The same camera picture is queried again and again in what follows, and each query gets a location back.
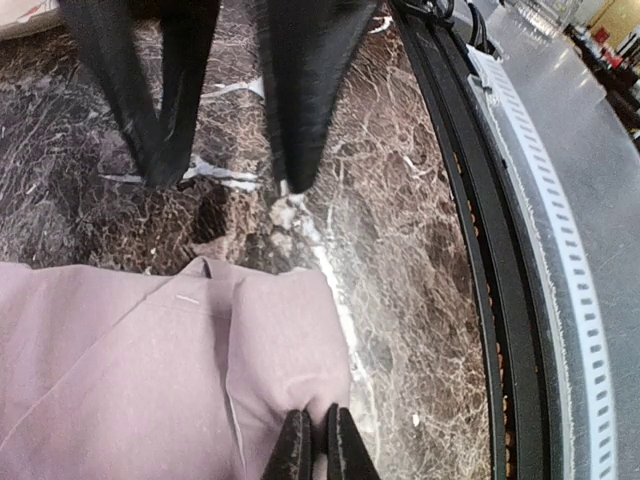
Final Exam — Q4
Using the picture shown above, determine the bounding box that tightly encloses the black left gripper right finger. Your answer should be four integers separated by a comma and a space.
326, 404, 380, 480

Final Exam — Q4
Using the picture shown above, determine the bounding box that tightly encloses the round floral ceramic plate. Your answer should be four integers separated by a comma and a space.
0, 0, 61, 41

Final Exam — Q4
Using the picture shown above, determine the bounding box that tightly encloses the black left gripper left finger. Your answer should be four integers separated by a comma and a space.
262, 410, 313, 480

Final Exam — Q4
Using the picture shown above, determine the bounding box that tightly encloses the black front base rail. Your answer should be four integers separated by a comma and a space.
391, 1, 568, 479

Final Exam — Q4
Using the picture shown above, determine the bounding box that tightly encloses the white slotted cable duct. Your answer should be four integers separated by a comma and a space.
467, 47, 619, 479

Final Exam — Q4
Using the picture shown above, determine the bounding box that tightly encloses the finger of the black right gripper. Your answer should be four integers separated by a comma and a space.
257, 0, 380, 194
59, 0, 220, 187

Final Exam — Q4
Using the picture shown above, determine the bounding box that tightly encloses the pink and white underwear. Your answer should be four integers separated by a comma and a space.
1, 257, 351, 479

